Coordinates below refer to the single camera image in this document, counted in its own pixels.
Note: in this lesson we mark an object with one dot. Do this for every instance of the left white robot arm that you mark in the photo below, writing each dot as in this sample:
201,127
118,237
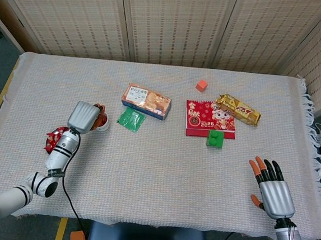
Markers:
62,150

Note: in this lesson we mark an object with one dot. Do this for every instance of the blue padded chair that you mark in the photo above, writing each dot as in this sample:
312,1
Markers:
147,239

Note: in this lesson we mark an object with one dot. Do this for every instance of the green toy building block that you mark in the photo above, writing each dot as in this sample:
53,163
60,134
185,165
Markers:
215,140

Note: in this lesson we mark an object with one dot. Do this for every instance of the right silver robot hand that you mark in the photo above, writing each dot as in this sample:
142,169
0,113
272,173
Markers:
277,199

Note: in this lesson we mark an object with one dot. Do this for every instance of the small orange cube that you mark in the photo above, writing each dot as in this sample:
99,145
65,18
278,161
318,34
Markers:
201,85

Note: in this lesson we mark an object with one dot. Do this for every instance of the orange and blue cookie box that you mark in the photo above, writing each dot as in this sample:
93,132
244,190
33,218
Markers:
148,100

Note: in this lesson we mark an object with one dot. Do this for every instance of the orange block on floor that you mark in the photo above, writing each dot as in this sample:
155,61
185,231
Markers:
77,239

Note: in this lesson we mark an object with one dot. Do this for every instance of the red candy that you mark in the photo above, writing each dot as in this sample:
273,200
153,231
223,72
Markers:
103,120
51,137
60,130
48,150
52,144

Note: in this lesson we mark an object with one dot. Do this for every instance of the gold biscuit packet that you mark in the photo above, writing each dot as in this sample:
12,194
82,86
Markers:
240,110

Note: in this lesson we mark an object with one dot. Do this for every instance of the white woven tablecloth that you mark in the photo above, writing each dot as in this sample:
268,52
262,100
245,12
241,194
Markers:
158,176

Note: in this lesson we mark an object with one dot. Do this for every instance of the green foil sachet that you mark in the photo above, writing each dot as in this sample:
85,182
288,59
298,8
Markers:
131,120

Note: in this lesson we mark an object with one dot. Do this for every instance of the white paper cup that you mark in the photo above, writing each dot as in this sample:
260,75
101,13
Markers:
105,128

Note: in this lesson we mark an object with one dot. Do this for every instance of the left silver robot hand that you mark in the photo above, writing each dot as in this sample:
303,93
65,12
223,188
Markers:
83,117

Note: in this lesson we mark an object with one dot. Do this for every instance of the red candies pile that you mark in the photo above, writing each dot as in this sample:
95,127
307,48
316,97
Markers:
47,144

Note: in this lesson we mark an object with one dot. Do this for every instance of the red desk calendar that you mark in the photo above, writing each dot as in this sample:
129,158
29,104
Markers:
200,115

